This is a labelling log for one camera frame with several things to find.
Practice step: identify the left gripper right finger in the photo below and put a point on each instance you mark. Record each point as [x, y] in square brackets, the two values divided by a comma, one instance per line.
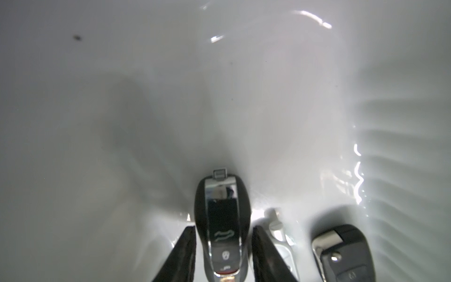
[268, 264]

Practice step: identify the black chrome slim car key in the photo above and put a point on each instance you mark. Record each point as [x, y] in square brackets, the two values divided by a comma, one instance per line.
[222, 214]

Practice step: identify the white storage box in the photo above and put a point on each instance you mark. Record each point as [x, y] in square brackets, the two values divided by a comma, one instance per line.
[331, 112]

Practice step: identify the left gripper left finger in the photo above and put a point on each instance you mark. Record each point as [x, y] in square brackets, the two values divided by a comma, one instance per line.
[180, 264]

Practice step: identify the white silver car key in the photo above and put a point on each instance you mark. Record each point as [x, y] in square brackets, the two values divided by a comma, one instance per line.
[275, 229]

